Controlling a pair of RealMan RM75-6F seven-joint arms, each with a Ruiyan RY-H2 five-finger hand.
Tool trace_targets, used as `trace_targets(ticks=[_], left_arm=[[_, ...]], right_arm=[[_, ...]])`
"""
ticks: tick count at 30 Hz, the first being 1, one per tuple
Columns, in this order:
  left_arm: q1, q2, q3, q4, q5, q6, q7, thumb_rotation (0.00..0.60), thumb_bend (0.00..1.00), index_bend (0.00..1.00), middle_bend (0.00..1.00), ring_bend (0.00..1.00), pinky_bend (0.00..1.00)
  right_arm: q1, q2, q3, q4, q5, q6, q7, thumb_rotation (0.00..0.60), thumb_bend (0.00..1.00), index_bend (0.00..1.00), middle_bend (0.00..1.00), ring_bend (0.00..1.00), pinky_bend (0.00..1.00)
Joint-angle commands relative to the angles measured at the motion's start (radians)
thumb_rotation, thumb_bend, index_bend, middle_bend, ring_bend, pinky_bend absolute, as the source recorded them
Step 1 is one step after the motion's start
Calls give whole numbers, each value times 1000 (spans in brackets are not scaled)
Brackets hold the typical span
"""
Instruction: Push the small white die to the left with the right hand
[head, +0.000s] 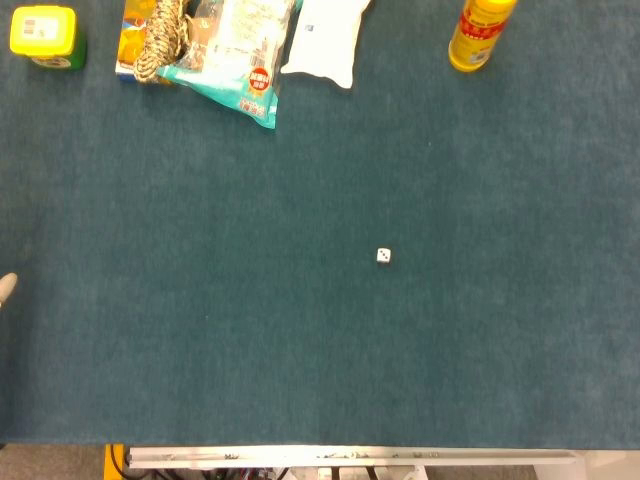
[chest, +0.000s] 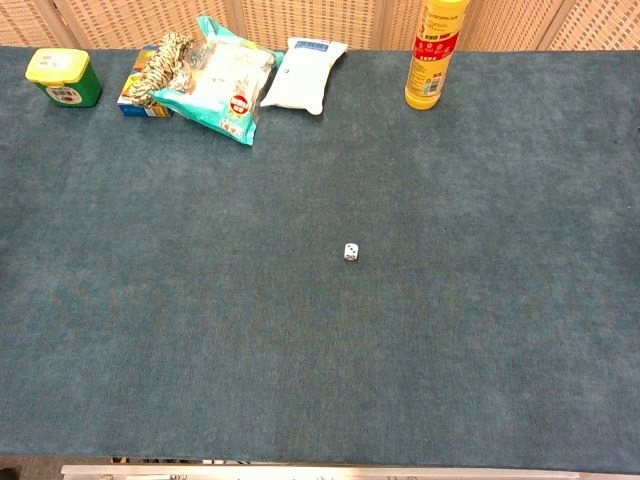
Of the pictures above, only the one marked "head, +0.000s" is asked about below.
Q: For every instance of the small white die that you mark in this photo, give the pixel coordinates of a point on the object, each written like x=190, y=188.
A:
x=383, y=256

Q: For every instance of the blue felt table cloth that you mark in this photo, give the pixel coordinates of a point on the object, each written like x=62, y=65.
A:
x=300, y=325

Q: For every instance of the white pouch pack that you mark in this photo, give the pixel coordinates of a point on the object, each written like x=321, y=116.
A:
x=325, y=45

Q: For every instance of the teal snack bag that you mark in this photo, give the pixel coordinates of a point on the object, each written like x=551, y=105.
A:
x=235, y=60

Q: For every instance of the yellow bottle with red label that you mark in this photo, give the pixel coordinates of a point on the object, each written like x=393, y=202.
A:
x=475, y=42

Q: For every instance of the blue and orange carton box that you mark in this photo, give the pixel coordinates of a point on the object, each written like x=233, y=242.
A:
x=127, y=50

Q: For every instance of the green container with yellow lid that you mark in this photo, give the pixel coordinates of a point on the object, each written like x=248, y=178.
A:
x=42, y=30

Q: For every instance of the aluminium profile rail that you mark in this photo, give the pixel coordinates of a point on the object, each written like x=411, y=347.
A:
x=350, y=456

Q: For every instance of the yellow frame post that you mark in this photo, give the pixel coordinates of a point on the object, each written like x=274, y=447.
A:
x=109, y=462

